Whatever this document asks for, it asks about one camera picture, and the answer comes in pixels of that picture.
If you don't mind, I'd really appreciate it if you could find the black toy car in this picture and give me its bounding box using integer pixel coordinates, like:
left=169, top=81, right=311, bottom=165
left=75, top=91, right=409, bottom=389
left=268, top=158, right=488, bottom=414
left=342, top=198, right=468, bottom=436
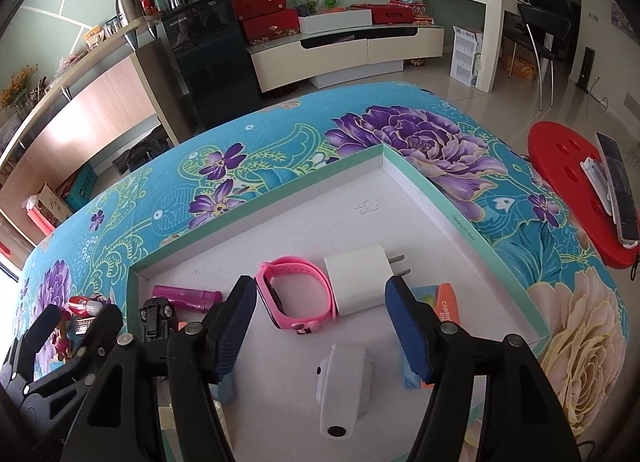
left=138, top=296, right=177, bottom=383

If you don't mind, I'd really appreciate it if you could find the purple lighter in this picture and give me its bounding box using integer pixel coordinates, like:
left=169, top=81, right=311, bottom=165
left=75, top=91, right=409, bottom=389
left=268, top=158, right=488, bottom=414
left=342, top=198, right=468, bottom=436
left=151, top=286, right=224, bottom=314

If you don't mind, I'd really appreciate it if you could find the pink kids smartwatch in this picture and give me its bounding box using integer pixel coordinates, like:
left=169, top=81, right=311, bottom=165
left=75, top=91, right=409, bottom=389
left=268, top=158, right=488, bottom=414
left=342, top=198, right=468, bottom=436
left=255, top=256, right=337, bottom=335

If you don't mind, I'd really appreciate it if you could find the orange blue carrot knife toy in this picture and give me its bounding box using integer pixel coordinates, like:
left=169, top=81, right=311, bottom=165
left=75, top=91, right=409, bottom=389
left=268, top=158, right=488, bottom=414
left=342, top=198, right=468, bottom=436
left=400, top=282, right=459, bottom=390

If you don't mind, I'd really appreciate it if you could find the white wrist device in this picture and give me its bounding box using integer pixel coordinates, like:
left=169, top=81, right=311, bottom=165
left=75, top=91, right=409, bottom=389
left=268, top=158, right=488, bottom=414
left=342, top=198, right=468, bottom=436
left=316, top=343, right=373, bottom=440

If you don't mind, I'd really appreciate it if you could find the white power adapter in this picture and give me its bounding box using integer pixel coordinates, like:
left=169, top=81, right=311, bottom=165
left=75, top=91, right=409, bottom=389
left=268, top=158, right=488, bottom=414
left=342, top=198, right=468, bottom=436
left=324, top=243, right=406, bottom=317

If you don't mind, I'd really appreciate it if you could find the small barcode card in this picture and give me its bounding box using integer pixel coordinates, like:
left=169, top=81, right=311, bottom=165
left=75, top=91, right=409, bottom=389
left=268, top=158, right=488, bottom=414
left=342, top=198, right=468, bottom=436
left=73, top=317, right=94, bottom=336

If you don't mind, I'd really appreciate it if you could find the red lighter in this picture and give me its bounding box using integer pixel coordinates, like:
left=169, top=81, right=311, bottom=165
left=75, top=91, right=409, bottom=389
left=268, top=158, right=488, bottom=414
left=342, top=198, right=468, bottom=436
left=67, top=295, right=103, bottom=318

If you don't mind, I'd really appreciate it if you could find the teal white box lid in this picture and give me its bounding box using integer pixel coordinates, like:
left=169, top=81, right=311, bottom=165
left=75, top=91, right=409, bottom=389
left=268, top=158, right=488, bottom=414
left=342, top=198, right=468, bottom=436
left=127, top=146, right=550, bottom=461

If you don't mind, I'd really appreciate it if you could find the red white paper bag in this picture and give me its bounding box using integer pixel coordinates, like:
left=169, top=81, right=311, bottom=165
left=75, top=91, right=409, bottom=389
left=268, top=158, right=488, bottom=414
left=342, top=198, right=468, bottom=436
left=22, top=184, right=73, bottom=237

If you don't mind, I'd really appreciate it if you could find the wooden shelf cabinet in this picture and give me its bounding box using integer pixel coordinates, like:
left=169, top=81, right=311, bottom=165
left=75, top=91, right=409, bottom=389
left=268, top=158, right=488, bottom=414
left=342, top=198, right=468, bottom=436
left=1, top=16, right=193, bottom=245

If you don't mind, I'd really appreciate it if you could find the black smartphone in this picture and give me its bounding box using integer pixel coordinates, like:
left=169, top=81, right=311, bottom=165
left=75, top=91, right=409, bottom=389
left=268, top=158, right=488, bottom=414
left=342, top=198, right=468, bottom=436
left=596, top=132, right=639, bottom=248

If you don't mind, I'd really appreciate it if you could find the yellow flower bouquet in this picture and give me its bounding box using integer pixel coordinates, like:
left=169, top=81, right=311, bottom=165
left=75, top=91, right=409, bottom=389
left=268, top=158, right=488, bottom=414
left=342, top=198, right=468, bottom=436
left=0, top=64, right=38, bottom=109

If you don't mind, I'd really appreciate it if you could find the red plastic stool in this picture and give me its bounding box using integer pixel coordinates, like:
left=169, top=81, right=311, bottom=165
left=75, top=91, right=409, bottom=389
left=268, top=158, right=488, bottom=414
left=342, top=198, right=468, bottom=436
left=527, top=121, right=639, bottom=269

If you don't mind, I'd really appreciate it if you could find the black water dispenser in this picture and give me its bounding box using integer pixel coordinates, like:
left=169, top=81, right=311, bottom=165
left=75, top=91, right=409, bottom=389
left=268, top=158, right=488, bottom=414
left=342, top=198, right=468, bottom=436
left=162, top=0, right=262, bottom=130

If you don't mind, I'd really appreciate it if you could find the cream tv stand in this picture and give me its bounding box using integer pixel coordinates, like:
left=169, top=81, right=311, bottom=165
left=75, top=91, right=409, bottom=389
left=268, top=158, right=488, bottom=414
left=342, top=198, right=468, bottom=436
left=250, top=24, right=445, bottom=92

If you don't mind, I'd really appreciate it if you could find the steel thermos jug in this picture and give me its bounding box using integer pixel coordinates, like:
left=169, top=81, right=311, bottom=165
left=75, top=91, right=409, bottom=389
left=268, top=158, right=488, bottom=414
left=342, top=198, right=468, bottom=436
left=115, top=0, right=144, bottom=26

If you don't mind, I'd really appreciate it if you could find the red gift box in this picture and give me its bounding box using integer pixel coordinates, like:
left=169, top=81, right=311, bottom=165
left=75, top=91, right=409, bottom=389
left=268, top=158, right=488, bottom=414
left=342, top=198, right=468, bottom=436
left=242, top=8, right=300, bottom=46

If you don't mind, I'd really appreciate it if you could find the white flat box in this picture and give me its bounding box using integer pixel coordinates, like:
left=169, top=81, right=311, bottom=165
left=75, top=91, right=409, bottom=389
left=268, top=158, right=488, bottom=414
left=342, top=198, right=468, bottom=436
left=298, top=9, right=372, bottom=35

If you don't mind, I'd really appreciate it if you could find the white cardboard carton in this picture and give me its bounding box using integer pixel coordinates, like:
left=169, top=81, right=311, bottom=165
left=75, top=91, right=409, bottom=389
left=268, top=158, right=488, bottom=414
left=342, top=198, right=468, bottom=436
left=450, top=26, right=484, bottom=88

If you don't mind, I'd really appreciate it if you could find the black chair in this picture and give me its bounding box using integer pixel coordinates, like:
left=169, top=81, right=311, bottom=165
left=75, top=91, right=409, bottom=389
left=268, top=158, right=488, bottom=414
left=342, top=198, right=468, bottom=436
left=502, top=3, right=572, bottom=110

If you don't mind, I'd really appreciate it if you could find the white desk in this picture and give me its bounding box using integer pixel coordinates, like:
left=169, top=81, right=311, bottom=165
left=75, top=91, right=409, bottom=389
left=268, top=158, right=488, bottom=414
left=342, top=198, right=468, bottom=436
left=412, top=0, right=526, bottom=94

